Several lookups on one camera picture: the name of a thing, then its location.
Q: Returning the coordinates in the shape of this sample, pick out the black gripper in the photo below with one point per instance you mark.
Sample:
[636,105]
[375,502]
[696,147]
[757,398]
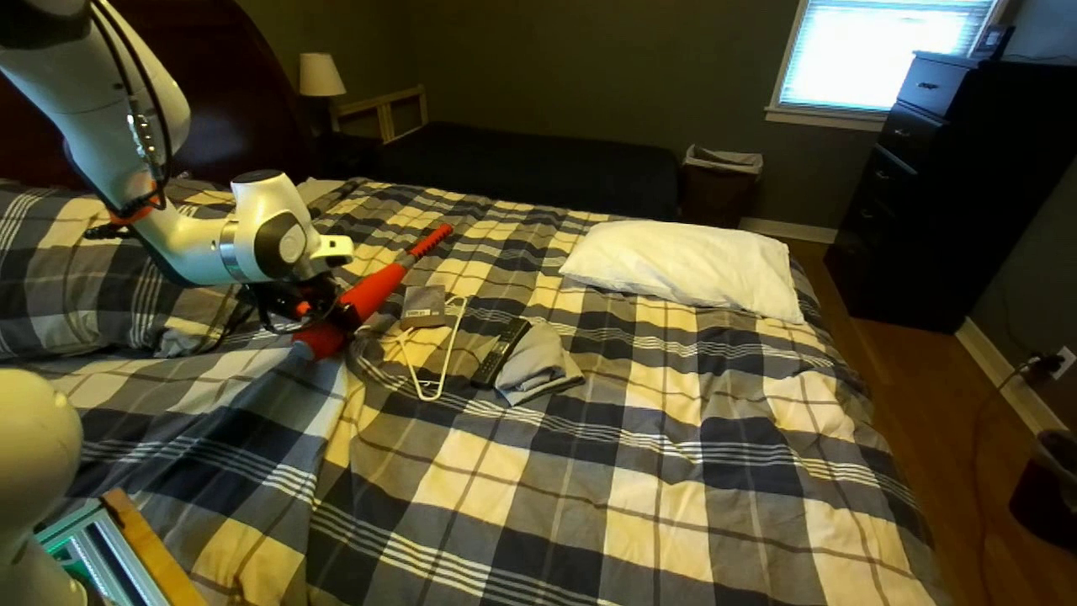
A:
[290,309]

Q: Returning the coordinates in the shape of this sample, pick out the orange plastic bat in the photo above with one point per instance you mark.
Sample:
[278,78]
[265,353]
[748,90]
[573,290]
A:
[327,338]

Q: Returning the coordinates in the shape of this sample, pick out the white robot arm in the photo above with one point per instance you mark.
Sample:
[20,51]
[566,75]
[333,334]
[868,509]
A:
[121,118]

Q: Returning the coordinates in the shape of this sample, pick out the plaid bed comforter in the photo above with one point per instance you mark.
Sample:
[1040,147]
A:
[701,458]

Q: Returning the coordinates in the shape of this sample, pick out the dark wooden headboard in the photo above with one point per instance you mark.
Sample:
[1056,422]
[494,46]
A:
[245,108]

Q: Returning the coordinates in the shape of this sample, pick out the plaid pillow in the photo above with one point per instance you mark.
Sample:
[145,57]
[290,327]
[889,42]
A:
[72,284]

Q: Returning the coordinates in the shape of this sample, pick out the bedside lamp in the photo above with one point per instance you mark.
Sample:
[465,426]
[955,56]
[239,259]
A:
[318,86]

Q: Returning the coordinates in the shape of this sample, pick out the folded grey cloth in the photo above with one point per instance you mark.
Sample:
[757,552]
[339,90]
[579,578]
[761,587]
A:
[535,366]

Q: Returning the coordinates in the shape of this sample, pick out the dark laundry basket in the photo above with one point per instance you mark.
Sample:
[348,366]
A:
[717,185]

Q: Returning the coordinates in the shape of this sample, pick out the white pillow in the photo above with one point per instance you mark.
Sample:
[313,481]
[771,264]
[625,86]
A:
[689,264]

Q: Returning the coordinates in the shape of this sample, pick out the bright window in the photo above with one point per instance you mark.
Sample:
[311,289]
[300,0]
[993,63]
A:
[847,57]

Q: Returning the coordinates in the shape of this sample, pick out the black dresser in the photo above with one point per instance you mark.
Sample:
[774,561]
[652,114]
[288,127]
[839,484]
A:
[962,165]

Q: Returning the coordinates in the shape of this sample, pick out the green metal frame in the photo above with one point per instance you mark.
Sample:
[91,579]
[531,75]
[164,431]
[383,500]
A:
[109,546]

